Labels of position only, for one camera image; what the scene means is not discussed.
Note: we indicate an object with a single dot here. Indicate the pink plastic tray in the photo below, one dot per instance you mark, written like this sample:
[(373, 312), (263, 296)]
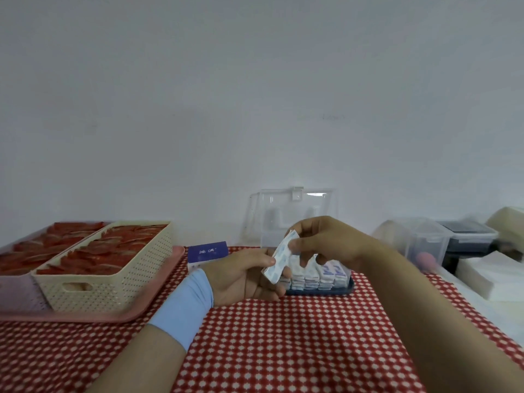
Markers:
[(159, 286)]

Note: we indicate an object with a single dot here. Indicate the beige round object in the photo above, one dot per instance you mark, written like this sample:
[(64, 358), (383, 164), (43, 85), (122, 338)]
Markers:
[(509, 225)]

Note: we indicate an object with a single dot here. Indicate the blue white cardboard box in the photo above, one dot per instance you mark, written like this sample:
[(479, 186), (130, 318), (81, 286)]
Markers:
[(206, 253)]

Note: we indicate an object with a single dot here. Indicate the cream perforated plastic basket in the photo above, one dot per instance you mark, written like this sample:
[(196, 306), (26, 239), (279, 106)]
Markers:
[(114, 286)]

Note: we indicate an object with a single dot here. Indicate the clear storage box blue base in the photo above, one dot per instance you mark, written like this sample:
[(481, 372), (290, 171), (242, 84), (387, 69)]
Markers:
[(270, 208)]

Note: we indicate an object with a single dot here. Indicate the person's left hand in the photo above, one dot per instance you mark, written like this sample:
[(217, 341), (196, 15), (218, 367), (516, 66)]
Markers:
[(237, 276)]

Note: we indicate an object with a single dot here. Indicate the pile of bandage strips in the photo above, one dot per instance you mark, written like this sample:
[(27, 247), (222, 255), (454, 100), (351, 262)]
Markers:
[(280, 261)]

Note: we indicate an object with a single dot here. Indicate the pile of red packets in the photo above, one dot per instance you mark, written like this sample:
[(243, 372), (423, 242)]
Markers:
[(106, 251), (41, 247)]

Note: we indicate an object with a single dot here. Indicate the row of bandage stacks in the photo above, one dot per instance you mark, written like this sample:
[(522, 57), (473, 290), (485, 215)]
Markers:
[(323, 278)]

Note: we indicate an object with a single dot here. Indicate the person's right hand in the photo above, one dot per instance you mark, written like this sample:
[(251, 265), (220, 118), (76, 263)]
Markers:
[(331, 239)]

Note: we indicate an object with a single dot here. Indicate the red white checked tablecloth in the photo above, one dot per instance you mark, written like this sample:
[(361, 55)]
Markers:
[(294, 347)]

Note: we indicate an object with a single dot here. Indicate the light blue wristband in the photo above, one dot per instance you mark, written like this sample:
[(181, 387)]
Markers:
[(182, 308)]

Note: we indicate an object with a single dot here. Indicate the black flat object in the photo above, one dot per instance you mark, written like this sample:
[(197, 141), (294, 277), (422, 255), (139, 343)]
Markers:
[(470, 231)]

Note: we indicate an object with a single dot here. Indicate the person's right forearm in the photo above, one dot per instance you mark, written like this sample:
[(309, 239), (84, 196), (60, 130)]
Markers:
[(442, 323)]

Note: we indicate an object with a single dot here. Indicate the person's left forearm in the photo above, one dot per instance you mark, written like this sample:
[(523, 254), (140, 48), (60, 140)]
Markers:
[(143, 364)]

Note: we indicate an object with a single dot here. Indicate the pink perforated plastic basket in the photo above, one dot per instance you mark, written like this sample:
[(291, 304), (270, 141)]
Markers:
[(16, 294)]

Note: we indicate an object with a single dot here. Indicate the clear plastic container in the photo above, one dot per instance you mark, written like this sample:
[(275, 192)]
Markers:
[(425, 241)]

